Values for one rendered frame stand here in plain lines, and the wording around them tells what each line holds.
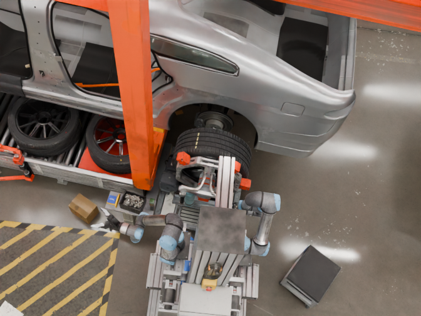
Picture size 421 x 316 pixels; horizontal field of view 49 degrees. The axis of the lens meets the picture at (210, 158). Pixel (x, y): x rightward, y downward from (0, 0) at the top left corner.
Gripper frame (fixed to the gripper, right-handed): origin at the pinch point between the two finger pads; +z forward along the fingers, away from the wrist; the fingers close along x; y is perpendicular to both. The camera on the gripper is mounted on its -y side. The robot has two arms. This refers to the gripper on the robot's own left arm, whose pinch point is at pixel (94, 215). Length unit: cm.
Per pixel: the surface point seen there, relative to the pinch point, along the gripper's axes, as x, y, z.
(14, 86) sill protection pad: 96, 19, 125
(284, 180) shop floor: 157, 103, -132
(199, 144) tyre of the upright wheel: 86, -4, -48
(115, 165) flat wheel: 82, 65, 25
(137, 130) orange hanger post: 53, -41, -9
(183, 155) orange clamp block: 74, 1, -39
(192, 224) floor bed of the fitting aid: 74, 109, -58
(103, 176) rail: 73, 76, 33
